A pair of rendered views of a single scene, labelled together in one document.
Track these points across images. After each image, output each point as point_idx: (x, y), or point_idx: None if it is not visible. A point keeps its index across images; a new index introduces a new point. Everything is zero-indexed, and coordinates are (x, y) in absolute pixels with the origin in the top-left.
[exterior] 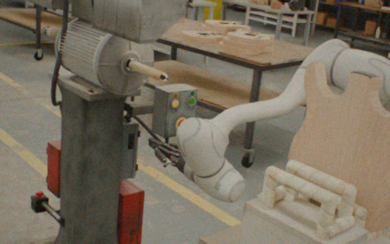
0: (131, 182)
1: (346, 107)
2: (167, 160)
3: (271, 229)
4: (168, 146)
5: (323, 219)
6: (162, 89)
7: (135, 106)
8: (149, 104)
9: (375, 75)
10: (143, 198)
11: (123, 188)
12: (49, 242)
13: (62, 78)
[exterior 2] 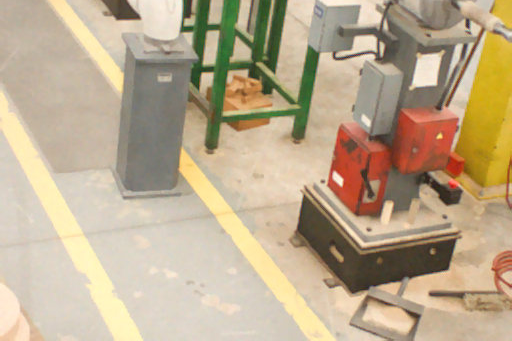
0: (353, 133)
1: None
2: None
3: None
4: None
5: None
6: (354, 0)
7: (377, 23)
8: (361, 24)
9: None
10: (337, 134)
11: (362, 129)
12: (426, 210)
13: (458, 23)
